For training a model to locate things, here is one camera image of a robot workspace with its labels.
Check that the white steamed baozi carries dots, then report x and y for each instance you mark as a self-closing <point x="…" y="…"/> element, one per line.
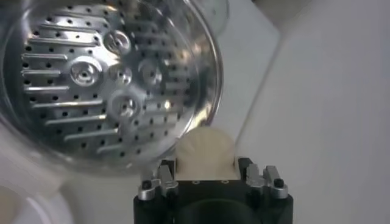
<point x="205" y="152"/>

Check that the stainless steel steamer basket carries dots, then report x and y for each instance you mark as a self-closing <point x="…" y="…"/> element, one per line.
<point x="91" y="91"/>

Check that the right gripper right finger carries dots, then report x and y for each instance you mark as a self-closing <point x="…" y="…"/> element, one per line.
<point x="265" y="179"/>

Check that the cream electric cooking pot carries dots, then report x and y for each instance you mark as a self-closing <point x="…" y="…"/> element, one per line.
<point x="18" y="182"/>

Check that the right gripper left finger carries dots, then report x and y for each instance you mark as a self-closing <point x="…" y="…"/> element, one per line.
<point x="160" y="182"/>

